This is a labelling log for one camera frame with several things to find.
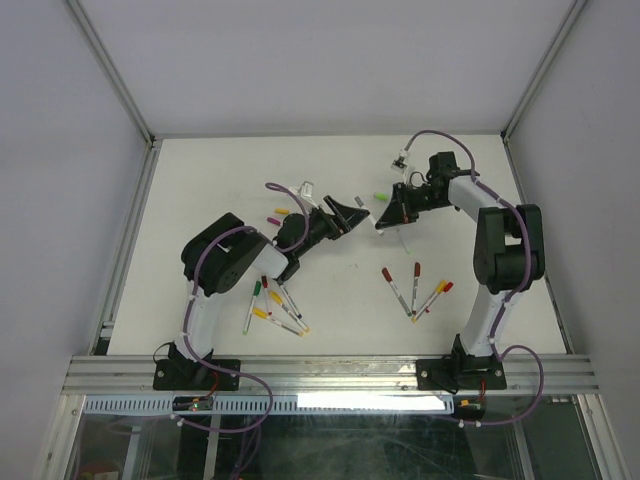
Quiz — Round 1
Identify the aluminium frame rail front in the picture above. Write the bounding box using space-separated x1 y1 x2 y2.
62 353 599 396

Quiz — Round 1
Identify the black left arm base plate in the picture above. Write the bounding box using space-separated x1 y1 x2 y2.
152 359 241 392

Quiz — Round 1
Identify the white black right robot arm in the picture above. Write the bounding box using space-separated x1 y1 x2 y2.
375 152 546 387

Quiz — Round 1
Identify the red cap marker right group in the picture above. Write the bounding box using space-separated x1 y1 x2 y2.
426 281 454 313

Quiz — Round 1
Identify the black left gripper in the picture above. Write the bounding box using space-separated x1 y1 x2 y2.
294 196 369 259

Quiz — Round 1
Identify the grey slotted cable duct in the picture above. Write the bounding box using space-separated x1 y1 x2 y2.
84 392 454 416

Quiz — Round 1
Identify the brown cap marker pen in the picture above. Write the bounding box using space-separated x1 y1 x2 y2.
381 267 412 317

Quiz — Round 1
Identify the grey cap whiteboard marker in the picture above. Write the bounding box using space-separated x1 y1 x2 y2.
354 196 384 236

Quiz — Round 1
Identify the yellow cap marker right group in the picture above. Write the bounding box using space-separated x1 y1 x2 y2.
411 280 447 323

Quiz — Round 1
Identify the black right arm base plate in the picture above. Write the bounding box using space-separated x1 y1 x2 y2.
416 355 507 394

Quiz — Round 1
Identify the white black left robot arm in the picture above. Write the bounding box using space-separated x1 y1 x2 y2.
174 195 369 389

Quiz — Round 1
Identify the white lime-tipped marker body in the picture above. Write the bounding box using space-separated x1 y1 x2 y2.
396 230 411 255

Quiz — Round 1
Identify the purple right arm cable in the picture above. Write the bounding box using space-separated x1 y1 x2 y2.
402 129 546 429

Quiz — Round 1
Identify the green cap marker pen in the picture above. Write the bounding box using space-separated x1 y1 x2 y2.
242 280 262 335

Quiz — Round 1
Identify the blue cap marker pen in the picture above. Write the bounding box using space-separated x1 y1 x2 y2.
278 283 303 319

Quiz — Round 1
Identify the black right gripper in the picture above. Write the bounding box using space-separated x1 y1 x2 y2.
376 181 447 229

